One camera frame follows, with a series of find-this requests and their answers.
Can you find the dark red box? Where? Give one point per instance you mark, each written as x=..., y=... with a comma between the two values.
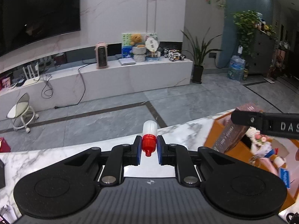
x=60, y=59

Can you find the small blue packet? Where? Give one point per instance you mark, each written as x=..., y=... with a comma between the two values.
x=285, y=177

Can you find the wall socket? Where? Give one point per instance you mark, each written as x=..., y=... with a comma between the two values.
x=212, y=55

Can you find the tall-leaf potted plant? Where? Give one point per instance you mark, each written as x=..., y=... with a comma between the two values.
x=198, y=58

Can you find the black and white block toy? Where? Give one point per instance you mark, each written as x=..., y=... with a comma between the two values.
x=174, y=54

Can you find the white flat console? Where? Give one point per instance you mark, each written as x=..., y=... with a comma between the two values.
x=126, y=61

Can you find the white rolling stool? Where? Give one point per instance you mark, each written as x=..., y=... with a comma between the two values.
x=19, y=110

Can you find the brown teddy bear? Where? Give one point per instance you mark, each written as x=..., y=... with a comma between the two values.
x=136, y=39

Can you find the red bag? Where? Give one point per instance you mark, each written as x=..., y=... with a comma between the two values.
x=4, y=145

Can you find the white router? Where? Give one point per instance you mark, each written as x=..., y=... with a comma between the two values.
x=32, y=79

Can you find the blue water jug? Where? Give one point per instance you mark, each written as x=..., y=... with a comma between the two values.
x=236, y=67

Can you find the bushy green plant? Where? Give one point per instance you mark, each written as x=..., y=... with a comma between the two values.
x=247, y=25

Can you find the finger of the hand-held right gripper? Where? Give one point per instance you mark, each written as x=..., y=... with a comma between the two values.
x=245, y=119

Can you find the blue tissue pack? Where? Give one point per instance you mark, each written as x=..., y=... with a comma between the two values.
x=126, y=52

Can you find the pink space heater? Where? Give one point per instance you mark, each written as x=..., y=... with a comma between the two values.
x=102, y=56

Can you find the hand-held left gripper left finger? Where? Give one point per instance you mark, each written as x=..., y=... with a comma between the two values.
x=139, y=150

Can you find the plush doll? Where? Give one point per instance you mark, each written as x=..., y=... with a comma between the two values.
x=268, y=150

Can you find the dark printed cardboard box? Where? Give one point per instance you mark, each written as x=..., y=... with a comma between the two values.
x=231, y=135

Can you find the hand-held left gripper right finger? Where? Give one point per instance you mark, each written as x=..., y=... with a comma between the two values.
x=159, y=150

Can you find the black box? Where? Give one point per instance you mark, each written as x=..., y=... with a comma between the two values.
x=1, y=173

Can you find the white marble television bench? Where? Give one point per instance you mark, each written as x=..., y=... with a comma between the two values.
x=116, y=81

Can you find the black television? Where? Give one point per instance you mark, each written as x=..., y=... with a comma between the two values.
x=39, y=14

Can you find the dark drawer cabinet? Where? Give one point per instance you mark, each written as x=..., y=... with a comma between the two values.
x=264, y=53

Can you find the orange cardboard box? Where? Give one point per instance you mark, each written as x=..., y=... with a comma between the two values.
x=233, y=159

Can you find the white bottle with red cap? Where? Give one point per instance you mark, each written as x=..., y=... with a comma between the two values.
x=149, y=142

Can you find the green and white box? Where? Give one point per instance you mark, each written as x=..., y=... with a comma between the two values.
x=125, y=39

